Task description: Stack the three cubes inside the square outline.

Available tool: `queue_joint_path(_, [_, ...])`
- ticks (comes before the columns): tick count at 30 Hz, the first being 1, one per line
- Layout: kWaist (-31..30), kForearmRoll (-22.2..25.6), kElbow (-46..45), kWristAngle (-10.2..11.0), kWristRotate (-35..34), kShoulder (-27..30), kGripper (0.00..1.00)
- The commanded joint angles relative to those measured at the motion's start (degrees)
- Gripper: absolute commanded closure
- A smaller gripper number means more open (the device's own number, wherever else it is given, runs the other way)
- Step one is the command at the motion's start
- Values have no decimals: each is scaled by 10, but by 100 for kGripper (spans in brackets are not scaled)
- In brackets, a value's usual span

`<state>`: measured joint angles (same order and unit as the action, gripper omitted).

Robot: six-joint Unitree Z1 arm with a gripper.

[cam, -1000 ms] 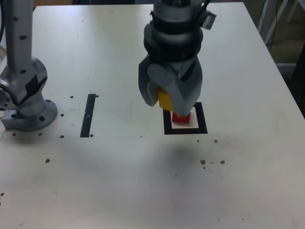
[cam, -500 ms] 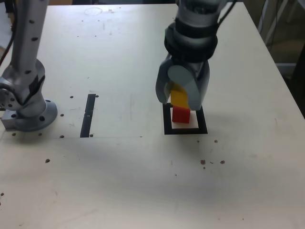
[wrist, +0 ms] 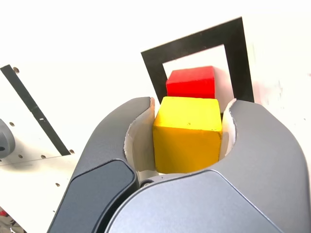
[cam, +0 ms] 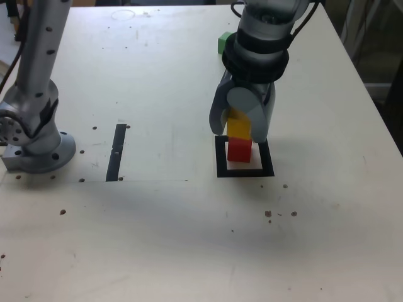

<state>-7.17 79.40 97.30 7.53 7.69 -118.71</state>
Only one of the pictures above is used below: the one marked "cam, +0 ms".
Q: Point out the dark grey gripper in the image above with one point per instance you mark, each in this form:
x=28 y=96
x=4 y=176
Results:
x=258 y=89

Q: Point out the yellow cube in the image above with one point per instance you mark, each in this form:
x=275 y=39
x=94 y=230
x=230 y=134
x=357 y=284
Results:
x=237 y=129

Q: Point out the red cube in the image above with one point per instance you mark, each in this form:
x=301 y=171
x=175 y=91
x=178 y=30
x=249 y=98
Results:
x=238 y=152

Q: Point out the green cube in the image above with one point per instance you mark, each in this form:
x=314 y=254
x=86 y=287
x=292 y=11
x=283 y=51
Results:
x=222 y=44

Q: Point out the black tape square outline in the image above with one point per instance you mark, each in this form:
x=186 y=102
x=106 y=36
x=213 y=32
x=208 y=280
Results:
x=220 y=157

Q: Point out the black tape strip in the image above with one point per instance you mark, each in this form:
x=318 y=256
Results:
x=115 y=157

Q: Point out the dark background object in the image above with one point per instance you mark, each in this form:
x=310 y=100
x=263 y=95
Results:
x=19 y=31

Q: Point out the white chair frame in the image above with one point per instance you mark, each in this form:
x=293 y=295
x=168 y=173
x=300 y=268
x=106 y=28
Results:
x=388 y=14

